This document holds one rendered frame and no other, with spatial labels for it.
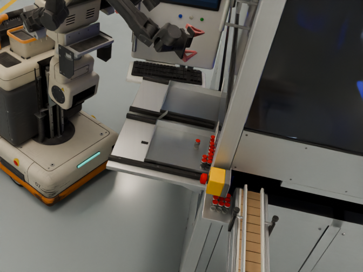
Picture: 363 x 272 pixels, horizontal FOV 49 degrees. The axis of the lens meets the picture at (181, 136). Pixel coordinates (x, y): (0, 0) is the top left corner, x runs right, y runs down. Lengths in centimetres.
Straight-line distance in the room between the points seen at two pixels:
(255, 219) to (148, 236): 112
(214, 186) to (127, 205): 126
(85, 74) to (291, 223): 130
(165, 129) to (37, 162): 95
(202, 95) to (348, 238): 94
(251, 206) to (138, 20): 80
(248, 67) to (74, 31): 103
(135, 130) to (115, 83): 189
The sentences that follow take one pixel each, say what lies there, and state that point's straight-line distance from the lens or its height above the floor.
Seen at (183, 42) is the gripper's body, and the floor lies 129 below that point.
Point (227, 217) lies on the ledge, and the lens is 150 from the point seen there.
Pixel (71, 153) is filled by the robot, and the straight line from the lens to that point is 251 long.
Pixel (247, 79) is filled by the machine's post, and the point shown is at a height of 140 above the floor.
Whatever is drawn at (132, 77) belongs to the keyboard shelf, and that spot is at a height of 80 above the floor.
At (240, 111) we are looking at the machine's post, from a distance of 131.
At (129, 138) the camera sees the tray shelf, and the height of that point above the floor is 88.
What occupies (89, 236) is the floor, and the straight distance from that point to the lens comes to 245.
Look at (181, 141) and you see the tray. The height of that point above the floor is 88.
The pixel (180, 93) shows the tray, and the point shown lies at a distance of 203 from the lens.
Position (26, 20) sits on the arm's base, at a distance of 189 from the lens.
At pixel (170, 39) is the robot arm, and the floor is 134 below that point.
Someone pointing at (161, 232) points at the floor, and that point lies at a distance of 250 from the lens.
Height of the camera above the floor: 201
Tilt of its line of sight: 40 degrees down
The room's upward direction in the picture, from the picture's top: 12 degrees clockwise
